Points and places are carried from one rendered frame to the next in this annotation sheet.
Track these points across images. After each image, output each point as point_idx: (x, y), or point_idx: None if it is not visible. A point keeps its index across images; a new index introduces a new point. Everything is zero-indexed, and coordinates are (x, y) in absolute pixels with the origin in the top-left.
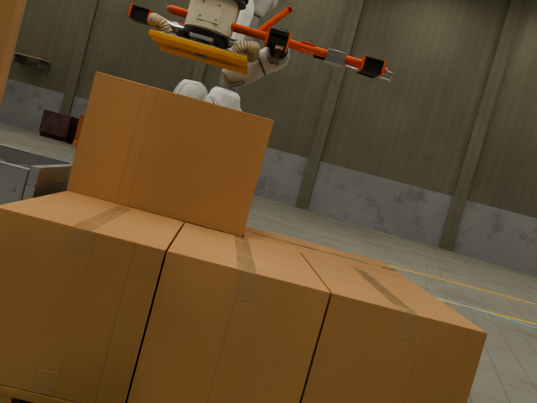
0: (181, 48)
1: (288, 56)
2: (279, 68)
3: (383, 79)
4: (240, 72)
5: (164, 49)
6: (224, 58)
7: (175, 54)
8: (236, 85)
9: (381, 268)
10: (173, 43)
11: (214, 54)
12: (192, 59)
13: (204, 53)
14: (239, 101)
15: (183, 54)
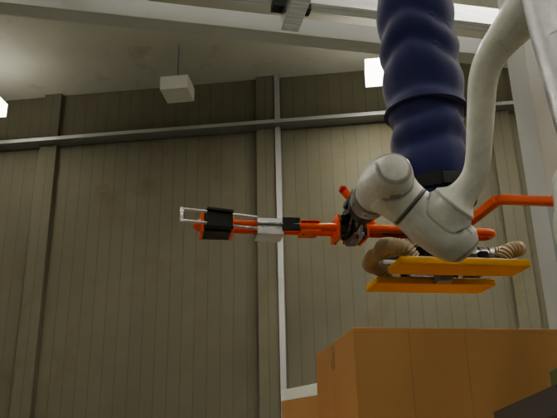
0: (457, 285)
1: (352, 200)
2: (370, 208)
3: (191, 222)
4: (405, 267)
5: (510, 274)
6: (398, 288)
7: (508, 266)
8: (440, 259)
9: None
10: (459, 290)
11: (408, 290)
12: (484, 266)
13: (423, 289)
14: (553, 182)
15: (484, 272)
